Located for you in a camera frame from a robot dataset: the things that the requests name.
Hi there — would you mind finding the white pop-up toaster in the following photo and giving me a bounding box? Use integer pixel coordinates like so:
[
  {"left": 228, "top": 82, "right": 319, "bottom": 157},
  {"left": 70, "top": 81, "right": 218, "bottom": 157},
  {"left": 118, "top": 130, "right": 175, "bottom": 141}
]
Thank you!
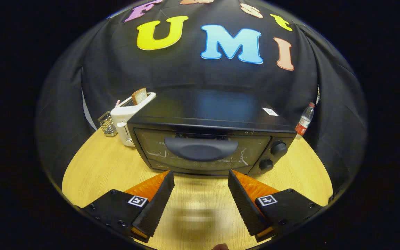
[{"left": 110, "top": 92, "right": 157, "bottom": 147}]

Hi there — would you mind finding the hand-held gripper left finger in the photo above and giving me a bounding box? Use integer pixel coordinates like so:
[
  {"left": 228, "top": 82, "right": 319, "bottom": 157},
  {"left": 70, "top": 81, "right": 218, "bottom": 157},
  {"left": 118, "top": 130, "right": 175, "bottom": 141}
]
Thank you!
[{"left": 75, "top": 170, "right": 175, "bottom": 243}]

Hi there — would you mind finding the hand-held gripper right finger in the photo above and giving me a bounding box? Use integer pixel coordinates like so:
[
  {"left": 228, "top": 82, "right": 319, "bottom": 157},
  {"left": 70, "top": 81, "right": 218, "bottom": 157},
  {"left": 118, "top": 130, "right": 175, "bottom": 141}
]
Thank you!
[{"left": 228, "top": 169, "right": 325, "bottom": 243}]

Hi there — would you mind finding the clear plastic water bottle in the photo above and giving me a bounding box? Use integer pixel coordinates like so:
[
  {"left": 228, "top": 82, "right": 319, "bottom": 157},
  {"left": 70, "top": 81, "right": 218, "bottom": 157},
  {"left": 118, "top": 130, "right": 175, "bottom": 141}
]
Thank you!
[{"left": 294, "top": 102, "right": 315, "bottom": 140}]

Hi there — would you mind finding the wire mesh holder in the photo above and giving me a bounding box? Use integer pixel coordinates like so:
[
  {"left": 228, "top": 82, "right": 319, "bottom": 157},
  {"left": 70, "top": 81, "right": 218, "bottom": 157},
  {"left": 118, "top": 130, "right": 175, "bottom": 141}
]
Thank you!
[{"left": 98, "top": 111, "right": 118, "bottom": 136}]

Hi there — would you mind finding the black toaster oven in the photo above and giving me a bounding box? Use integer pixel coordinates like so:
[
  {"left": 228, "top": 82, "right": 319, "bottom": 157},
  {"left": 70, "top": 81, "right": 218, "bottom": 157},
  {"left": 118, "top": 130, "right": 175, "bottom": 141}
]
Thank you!
[{"left": 126, "top": 88, "right": 297, "bottom": 176}]

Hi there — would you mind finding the brown bread slice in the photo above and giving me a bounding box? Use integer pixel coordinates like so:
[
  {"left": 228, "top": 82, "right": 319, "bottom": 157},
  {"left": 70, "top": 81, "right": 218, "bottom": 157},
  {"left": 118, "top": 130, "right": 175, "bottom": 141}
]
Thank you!
[{"left": 131, "top": 87, "right": 148, "bottom": 106}]

